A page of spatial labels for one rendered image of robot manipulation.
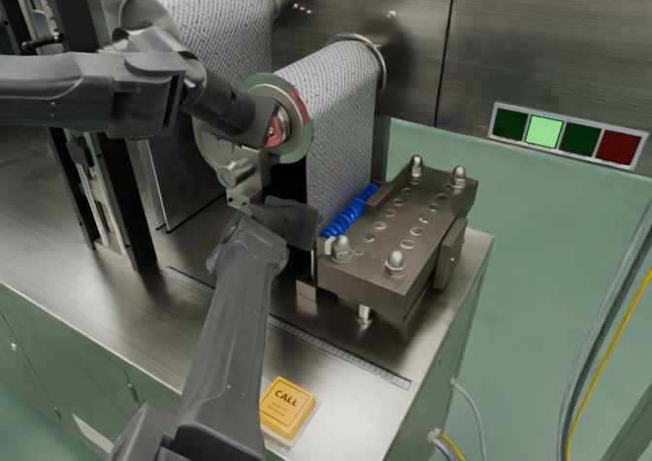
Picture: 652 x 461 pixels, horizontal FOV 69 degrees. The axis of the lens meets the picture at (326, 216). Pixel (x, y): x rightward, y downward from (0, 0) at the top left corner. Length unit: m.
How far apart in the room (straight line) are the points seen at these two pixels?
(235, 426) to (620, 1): 0.79
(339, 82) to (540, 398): 1.52
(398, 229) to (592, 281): 1.79
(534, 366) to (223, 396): 1.84
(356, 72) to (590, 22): 0.37
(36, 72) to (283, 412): 0.53
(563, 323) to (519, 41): 1.60
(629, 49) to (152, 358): 0.91
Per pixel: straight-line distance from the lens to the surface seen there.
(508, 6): 0.92
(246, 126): 0.63
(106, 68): 0.52
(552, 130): 0.95
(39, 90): 0.50
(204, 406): 0.34
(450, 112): 0.99
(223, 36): 0.92
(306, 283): 0.90
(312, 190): 0.80
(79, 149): 0.96
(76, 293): 1.06
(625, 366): 2.28
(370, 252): 0.83
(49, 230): 1.26
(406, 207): 0.95
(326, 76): 0.80
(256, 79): 0.76
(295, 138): 0.75
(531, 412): 1.98
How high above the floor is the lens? 1.56
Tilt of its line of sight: 36 degrees down
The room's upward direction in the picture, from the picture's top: straight up
